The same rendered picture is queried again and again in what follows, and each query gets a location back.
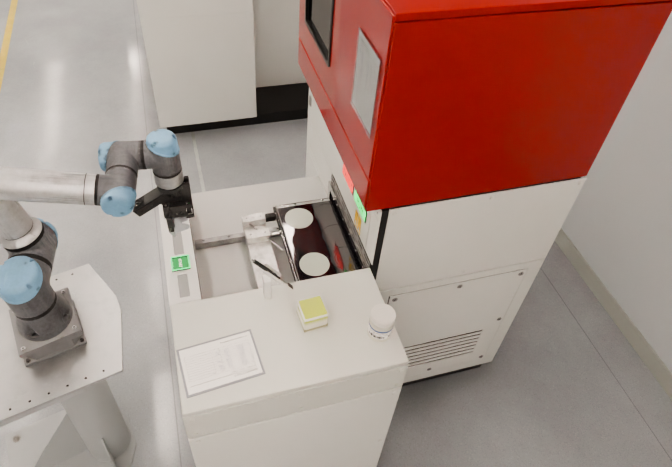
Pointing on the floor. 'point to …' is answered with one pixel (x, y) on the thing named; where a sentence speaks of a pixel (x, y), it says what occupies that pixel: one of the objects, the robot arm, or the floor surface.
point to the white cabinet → (305, 437)
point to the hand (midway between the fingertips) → (171, 232)
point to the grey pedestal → (76, 435)
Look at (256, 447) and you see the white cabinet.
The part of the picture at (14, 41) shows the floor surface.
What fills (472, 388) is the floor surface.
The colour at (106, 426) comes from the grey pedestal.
